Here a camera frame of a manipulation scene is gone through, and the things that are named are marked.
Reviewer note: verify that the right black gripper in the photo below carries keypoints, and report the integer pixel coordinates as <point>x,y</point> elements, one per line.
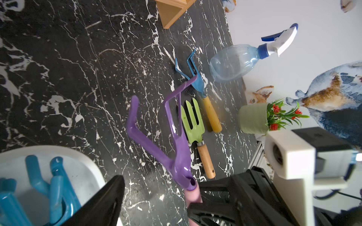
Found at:
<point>245,199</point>

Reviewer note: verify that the green pot red flowers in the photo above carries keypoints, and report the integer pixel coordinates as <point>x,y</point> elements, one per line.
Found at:
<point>259,119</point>

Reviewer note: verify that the wooden shelf rack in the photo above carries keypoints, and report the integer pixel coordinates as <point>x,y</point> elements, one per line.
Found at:
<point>170,11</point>

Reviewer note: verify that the blue rake yellow handle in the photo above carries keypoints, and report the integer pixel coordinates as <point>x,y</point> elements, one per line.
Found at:
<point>199,86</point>

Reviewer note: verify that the blue fork yellow handle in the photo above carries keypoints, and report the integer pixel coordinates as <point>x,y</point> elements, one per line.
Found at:
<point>63,201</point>

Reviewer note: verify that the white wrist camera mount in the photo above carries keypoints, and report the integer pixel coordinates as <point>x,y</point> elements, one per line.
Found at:
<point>304,161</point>

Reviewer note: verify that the clear blue spray bottle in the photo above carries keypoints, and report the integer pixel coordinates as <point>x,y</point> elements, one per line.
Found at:
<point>236,61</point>

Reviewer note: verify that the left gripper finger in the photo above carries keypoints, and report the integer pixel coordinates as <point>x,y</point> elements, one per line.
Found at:
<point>103,209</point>

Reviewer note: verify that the purple rake pink handle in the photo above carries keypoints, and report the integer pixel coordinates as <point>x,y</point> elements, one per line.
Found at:
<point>179,168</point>

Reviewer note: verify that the white plastic storage box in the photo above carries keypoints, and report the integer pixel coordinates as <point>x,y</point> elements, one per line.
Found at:
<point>84,175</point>

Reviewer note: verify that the teal rake yellow handle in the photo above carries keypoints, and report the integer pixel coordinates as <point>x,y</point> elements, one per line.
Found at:
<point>12,211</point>

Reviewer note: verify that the green fork wooden handle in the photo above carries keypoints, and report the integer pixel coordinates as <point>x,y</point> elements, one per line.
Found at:
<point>194,128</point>

